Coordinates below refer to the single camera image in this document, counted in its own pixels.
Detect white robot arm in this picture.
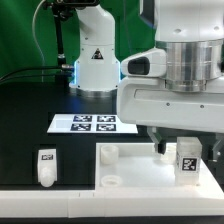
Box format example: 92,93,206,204
103,0,224,160

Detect black cables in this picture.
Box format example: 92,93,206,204
0,64,75,84

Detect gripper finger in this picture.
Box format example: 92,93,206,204
211,133,224,162
147,127,166,154

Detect grey cable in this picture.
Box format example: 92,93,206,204
31,0,48,83

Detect white marker sheet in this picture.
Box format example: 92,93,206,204
48,114,137,134

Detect black camera stand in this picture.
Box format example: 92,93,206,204
42,0,100,88

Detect white square table top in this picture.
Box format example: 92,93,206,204
95,143,224,199

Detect white L-shaped fence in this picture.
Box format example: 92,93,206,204
0,145,224,219

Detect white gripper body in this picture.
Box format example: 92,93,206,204
117,77,224,133

